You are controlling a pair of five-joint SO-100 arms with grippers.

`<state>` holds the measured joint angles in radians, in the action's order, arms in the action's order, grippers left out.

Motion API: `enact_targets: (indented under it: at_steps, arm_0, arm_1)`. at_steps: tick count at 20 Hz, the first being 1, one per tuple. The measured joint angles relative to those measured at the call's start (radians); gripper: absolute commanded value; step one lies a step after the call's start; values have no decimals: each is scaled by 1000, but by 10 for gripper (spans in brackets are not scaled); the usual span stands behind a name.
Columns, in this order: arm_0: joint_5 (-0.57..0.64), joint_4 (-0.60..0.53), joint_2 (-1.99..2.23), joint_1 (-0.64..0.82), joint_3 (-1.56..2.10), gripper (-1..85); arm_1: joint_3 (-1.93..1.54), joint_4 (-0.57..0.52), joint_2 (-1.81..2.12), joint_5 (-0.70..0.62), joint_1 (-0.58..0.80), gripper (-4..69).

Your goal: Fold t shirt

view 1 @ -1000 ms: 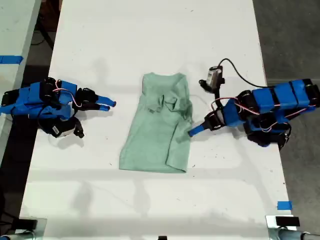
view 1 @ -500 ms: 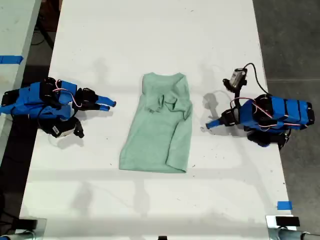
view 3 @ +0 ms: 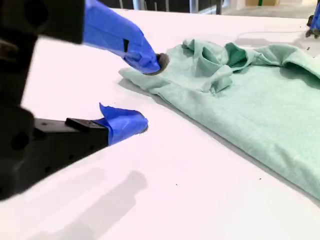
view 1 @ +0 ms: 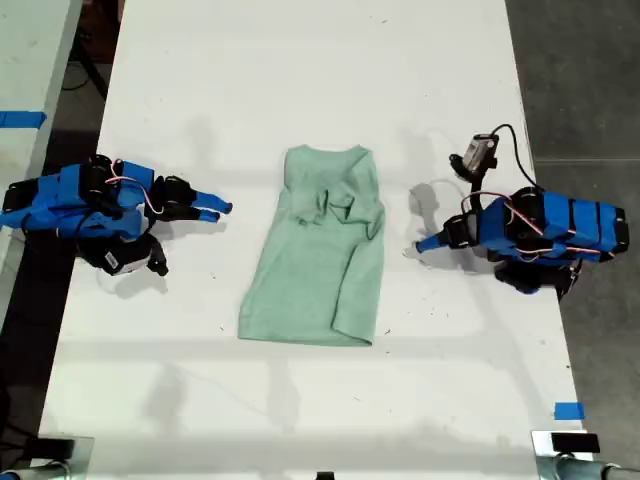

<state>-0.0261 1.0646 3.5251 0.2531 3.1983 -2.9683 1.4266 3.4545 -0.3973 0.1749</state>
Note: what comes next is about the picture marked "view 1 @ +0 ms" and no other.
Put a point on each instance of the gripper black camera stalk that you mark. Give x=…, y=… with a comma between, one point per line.
x=460, y=165
x=157, y=255

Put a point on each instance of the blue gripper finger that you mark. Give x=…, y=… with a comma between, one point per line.
x=434, y=242
x=207, y=216
x=212, y=201

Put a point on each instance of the long blue tape strip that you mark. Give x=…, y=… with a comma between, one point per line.
x=22, y=120

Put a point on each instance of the short blue tape strip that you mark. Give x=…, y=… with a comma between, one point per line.
x=569, y=411

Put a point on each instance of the white side table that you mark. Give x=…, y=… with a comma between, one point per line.
x=25, y=60

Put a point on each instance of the metal table clamp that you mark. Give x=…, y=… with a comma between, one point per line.
x=542, y=460
x=82, y=465

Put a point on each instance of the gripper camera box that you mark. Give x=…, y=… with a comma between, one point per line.
x=122, y=260
x=477, y=152

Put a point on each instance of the small black box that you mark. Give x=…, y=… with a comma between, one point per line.
x=575, y=443
x=50, y=447

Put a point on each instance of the pale green T-shirt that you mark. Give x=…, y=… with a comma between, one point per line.
x=300, y=280

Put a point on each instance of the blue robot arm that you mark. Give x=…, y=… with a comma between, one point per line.
x=60, y=195
x=575, y=225

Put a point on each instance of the tiny black block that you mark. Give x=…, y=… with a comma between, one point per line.
x=325, y=475

